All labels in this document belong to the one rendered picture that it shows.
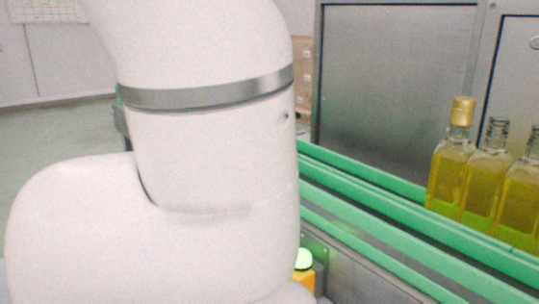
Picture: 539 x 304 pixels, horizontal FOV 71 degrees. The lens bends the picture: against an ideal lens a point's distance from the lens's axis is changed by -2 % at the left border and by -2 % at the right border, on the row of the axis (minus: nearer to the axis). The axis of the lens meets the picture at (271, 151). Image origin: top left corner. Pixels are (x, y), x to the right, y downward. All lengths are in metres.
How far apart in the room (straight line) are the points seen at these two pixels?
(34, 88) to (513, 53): 5.81
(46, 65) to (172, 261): 5.93
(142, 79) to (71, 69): 5.99
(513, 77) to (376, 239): 0.37
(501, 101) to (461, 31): 0.17
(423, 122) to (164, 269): 0.79
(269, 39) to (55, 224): 0.13
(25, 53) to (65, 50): 0.49
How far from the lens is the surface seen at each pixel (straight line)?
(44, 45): 6.07
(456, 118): 0.68
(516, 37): 0.79
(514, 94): 0.79
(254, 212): 0.18
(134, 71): 0.16
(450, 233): 0.69
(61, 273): 0.21
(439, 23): 0.89
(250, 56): 0.15
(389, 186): 0.85
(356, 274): 0.73
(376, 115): 1.00
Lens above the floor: 1.30
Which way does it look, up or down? 21 degrees down
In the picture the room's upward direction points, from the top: straight up
